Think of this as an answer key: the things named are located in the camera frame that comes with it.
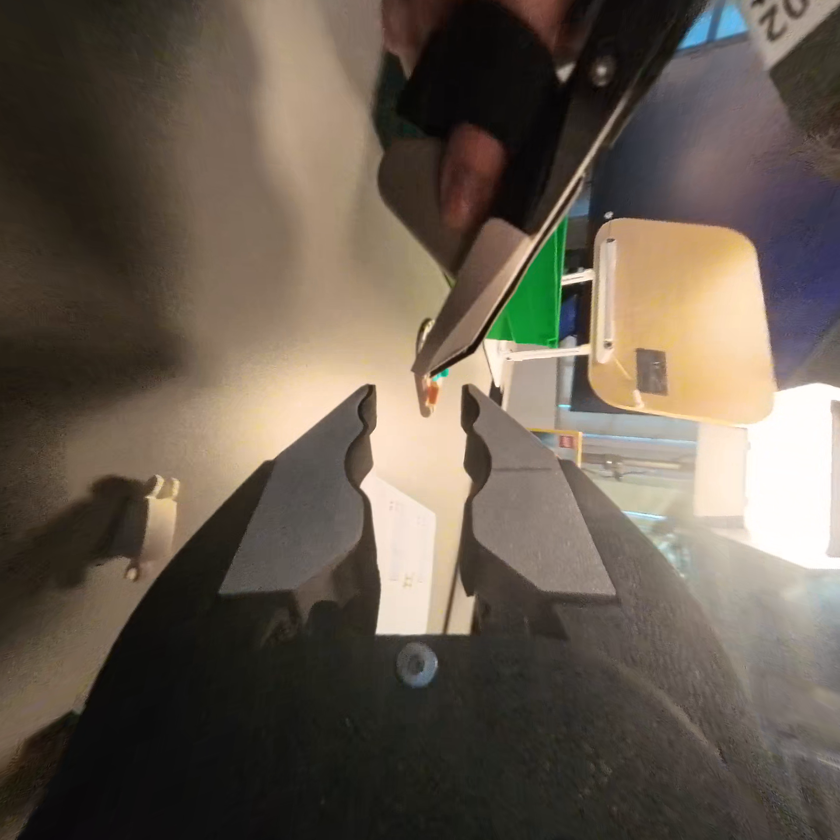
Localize green cloth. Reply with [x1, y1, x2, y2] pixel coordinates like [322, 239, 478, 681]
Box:
[486, 220, 569, 349]

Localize lego instruction booklet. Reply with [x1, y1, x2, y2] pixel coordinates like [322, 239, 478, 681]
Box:
[364, 472, 437, 636]

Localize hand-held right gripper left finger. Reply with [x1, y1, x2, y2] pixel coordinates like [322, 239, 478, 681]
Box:
[218, 384, 382, 636]

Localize toy set cardboard box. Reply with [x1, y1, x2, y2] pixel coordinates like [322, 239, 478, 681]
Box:
[530, 428, 584, 468]

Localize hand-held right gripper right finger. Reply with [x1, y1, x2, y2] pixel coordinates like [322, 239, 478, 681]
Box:
[459, 384, 619, 636]

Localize wooden back chair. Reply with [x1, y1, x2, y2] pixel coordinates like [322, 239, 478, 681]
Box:
[587, 213, 778, 427]

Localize black cable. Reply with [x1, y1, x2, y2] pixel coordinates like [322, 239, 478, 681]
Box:
[445, 550, 462, 635]

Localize person's left hand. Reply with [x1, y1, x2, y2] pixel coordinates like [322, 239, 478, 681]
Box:
[382, 0, 511, 228]

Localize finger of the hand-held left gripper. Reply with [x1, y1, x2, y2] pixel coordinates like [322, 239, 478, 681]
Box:
[412, 176, 593, 380]

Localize white clip lego piece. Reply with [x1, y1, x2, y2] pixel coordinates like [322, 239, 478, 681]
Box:
[125, 474, 181, 581]

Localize bright white lamp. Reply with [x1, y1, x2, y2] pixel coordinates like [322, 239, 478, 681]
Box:
[745, 384, 840, 571]

